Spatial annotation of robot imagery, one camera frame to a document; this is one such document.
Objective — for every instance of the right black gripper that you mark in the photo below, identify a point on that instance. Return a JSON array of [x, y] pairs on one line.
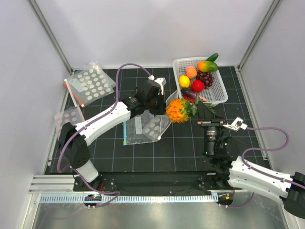
[[206, 118]]

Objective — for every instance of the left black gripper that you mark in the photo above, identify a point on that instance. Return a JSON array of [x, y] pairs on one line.
[[162, 109]]

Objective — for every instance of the white plastic basket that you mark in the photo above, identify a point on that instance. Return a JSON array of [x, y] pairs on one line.
[[216, 94]]

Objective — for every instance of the toy pineapple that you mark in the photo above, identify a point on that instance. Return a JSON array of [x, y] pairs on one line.
[[181, 110]]

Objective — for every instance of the toy purple eggplant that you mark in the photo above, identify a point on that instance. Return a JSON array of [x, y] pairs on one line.
[[191, 94]]

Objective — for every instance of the clear white-dotted zip bag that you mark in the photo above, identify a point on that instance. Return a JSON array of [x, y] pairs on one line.
[[156, 127]]

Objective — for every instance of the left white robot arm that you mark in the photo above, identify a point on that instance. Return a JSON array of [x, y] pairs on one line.
[[75, 139]]

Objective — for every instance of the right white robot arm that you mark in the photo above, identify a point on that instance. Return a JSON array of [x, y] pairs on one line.
[[235, 171]]

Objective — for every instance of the clear blue-zipper zip bag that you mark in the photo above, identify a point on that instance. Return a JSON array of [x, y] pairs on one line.
[[132, 130]]

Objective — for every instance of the white-dotted zip bag stack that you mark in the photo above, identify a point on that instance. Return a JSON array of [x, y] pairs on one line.
[[90, 84]]

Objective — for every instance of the pink-dotted zip bag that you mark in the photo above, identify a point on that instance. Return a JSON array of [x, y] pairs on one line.
[[72, 115]]

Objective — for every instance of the orange-zipper zip bag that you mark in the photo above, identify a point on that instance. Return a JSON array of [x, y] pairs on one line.
[[73, 100]]

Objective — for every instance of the toy red chili pepper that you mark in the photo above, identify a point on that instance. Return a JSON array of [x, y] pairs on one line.
[[191, 100]]

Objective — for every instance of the toy red apple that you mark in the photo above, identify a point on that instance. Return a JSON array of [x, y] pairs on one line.
[[197, 86]]

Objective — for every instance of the toy yellow lemon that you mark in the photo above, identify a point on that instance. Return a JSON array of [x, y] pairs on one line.
[[184, 81]]

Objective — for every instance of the toy purple grapes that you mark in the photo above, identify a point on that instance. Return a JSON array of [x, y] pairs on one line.
[[206, 77]]

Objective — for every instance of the black grid mat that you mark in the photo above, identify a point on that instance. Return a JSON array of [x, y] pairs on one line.
[[181, 146]]

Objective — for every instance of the toy peach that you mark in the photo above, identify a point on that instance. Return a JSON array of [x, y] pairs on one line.
[[191, 72]]

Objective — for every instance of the toy mango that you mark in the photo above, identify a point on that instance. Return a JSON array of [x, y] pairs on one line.
[[207, 66]]

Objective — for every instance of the toy green cucumber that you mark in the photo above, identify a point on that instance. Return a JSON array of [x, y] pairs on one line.
[[213, 57]]

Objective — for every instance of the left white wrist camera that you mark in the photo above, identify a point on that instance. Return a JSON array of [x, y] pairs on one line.
[[162, 83]]

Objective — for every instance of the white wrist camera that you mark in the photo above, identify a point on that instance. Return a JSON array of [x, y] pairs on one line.
[[237, 124], [162, 83]]

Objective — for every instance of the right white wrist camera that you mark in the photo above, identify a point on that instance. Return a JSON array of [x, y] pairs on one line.
[[237, 124]]

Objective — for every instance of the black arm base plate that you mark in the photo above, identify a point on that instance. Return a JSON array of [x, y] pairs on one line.
[[186, 183]]

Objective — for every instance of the slotted white cable duct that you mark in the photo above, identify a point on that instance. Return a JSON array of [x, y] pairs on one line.
[[95, 199]]

